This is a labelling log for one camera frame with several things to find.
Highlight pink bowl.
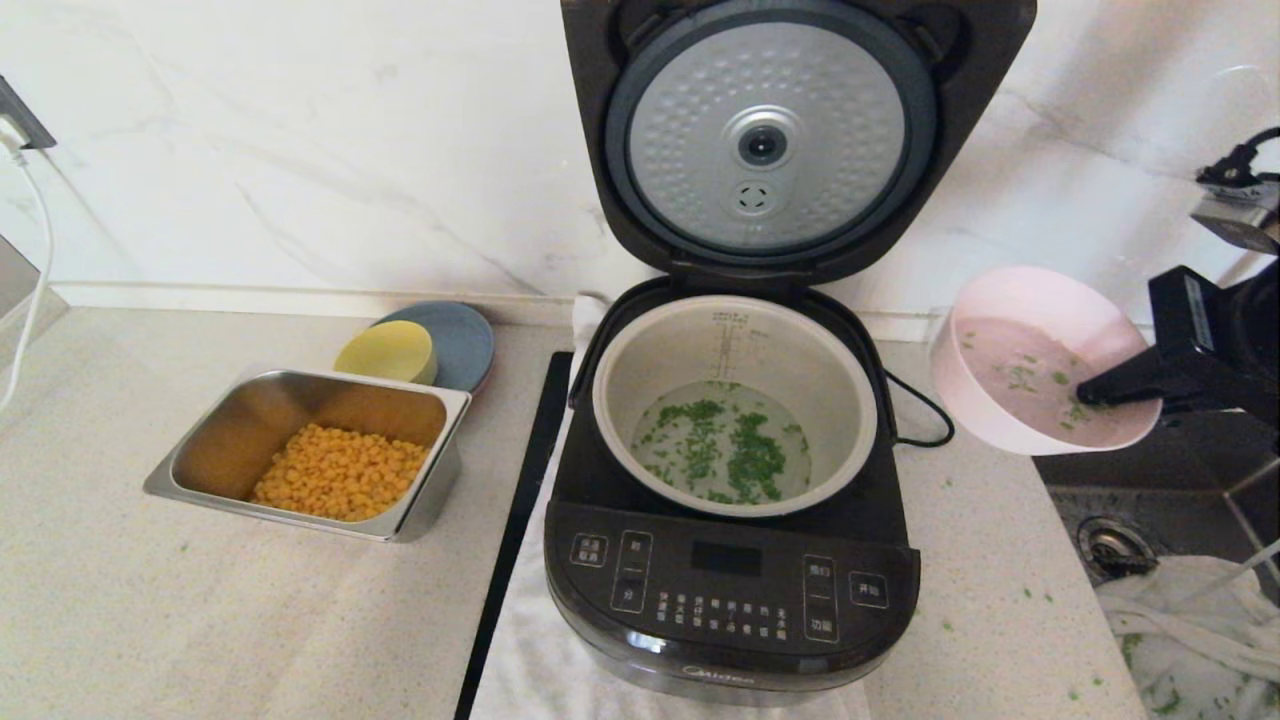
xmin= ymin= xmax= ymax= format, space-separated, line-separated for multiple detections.
xmin=930 ymin=265 xmax=1164 ymax=456

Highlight black rice cooker lid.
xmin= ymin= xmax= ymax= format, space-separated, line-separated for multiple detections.
xmin=558 ymin=0 xmax=1038 ymax=291

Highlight chopped green scallions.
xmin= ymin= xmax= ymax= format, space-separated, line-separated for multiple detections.
xmin=635 ymin=398 xmax=811 ymax=506

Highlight grey inner cooking pot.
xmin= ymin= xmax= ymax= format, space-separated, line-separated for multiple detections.
xmin=592 ymin=294 xmax=879 ymax=519

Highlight yellow bowl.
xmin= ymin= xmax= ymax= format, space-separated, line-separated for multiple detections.
xmin=333 ymin=320 xmax=439 ymax=388

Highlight metal sink drain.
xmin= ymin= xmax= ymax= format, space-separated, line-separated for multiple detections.
xmin=1078 ymin=517 xmax=1161 ymax=581

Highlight white cloth with green bits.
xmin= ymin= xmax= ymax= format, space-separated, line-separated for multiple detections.
xmin=1095 ymin=555 xmax=1280 ymax=720

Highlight white towel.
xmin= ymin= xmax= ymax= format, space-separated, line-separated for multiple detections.
xmin=470 ymin=295 xmax=871 ymax=720

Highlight blue grey plate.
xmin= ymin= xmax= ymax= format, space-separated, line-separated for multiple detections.
xmin=372 ymin=300 xmax=497 ymax=396

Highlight yellow corn kernels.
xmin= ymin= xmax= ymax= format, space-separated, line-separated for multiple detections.
xmin=252 ymin=423 xmax=433 ymax=523

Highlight stainless steel tray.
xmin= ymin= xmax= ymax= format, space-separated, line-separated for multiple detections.
xmin=143 ymin=368 xmax=473 ymax=544

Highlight grey metal panel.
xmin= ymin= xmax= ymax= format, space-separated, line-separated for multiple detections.
xmin=0 ymin=235 xmax=69 ymax=376

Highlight black power cord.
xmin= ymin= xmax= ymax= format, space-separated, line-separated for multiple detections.
xmin=885 ymin=370 xmax=956 ymax=448

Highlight white power cable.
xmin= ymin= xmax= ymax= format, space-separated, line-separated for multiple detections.
xmin=0 ymin=120 xmax=56 ymax=416

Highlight dark wall socket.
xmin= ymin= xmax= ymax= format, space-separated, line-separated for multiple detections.
xmin=0 ymin=75 xmax=59 ymax=153

